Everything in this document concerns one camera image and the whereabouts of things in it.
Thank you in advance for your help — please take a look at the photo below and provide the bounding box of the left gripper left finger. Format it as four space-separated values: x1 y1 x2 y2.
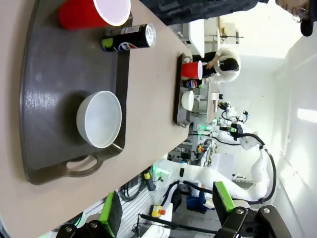
55 190 124 238

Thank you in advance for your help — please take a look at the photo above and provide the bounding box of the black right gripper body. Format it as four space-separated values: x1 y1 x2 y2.
222 123 244 136

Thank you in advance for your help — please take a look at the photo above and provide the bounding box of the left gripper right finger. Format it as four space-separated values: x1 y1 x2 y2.
212 180 293 238

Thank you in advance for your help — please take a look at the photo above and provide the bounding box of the white bowl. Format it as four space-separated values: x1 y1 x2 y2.
181 90 195 112

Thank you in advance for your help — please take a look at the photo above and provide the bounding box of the yellow emergency stop box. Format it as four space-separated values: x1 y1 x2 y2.
150 204 166 218

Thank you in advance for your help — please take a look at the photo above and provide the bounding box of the person in white fluffy jacket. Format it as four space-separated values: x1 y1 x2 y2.
202 47 242 84

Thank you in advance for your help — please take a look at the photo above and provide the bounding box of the black Pepsi can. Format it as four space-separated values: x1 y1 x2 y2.
101 23 157 53
182 79 203 90

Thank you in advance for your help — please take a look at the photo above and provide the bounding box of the brown plastic tray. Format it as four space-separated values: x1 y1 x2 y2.
172 53 193 128
21 0 130 185

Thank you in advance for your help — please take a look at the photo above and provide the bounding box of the red plastic cup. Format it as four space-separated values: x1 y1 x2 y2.
181 60 204 81
58 0 132 31

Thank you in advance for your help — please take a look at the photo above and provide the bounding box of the grey-white bowl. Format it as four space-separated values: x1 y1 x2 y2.
76 90 123 149

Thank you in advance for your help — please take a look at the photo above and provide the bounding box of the white table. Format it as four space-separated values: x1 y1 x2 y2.
188 19 207 60

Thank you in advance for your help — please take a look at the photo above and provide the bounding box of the person in dark patchwork shirt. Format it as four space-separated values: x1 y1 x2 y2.
138 0 317 37

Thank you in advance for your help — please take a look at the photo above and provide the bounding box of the black handle with yellow label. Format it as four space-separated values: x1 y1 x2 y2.
144 170 156 192

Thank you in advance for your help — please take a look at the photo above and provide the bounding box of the black cable sleeve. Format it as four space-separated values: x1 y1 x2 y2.
162 133 277 208

